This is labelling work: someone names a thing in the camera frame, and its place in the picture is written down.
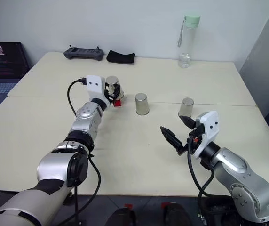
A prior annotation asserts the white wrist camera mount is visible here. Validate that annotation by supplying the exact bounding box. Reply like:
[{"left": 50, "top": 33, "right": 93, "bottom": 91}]
[
  {"left": 85, "top": 75, "right": 110, "bottom": 107},
  {"left": 192, "top": 111, "right": 221, "bottom": 160}
]

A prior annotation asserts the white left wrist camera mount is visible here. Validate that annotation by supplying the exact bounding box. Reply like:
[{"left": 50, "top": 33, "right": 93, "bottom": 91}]
[{"left": 85, "top": 75, "right": 110, "bottom": 107}]

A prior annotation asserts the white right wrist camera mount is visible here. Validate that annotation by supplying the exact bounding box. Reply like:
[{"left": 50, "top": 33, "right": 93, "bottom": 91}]
[{"left": 192, "top": 111, "right": 221, "bottom": 160}]

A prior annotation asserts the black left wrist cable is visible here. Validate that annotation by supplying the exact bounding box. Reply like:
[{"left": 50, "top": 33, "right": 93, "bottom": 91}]
[{"left": 67, "top": 77, "right": 87, "bottom": 116}]

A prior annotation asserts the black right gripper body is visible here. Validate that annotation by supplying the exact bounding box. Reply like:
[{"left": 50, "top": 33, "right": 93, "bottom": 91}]
[{"left": 176, "top": 124, "right": 206, "bottom": 157}]

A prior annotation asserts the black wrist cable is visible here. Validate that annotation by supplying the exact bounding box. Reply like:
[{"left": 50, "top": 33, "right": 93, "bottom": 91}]
[
  {"left": 67, "top": 77, "right": 87, "bottom": 116},
  {"left": 186, "top": 136, "right": 215, "bottom": 197}
]

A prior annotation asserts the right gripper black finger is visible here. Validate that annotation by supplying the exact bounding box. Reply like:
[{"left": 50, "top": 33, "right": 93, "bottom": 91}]
[
  {"left": 160, "top": 126, "right": 187, "bottom": 151},
  {"left": 179, "top": 115, "right": 198, "bottom": 130}
]

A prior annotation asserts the steel cup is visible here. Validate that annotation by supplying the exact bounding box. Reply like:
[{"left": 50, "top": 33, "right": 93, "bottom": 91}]
[
  {"left": 105, "top": 75, "right": 126, "bottom": 101},
  {"left": 134, "top": 93, "right": 150, "bottom": 116},
  {"left": 178, "top": 97, "right": 195, "bottom": 119}
]

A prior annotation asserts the black cloth pouch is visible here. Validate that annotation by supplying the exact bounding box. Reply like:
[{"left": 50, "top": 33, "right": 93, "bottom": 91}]
[{"left": 106, "top": 49, "right": 136, "bottom": 65}]

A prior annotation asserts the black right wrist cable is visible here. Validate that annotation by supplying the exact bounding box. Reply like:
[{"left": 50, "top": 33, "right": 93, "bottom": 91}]
[{"left": 186, "top": 136, "right": 215, "bottom": 197}]

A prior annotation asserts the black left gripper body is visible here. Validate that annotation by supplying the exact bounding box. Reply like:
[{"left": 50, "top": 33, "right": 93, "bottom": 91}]
[{"left": 102, "top": 88, "right": 114, "bottom": 102}]

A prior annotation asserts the black left upper arm cable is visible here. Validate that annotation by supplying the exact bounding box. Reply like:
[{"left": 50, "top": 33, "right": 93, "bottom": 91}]
[{"left": 61, "top": 153, "right": 102, "bottom": 226}]

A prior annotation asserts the grey partition panel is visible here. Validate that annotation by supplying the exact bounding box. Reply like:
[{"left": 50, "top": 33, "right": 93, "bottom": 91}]
[{"left": 238, "top": 0, "right": 269, "bottom": 118}]

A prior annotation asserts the grey remote controller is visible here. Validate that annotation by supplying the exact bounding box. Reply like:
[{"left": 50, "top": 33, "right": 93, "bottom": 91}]
[{"left": 63, "top": 44, "right": 105, "bottom": 62}]

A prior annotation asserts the clear bottle with green lid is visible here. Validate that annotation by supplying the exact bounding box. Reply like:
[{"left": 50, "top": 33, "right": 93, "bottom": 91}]
[{"left": 177, "top": 15, "right": 201, "bottom": 69}]

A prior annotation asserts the dark rounded shape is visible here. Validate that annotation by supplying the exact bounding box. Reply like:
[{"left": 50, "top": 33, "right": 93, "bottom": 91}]
[
  {"left": 110, "top": 207, "right": 138, "bottom": 226},
  {"left": 162, "top": 202, "right": 192, "bottom": 226}
]

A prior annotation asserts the open laptop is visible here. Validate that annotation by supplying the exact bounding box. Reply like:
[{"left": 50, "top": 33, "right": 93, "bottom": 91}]
[{"left": 0, "top": 42, "right": 31, "bottom": 109}]

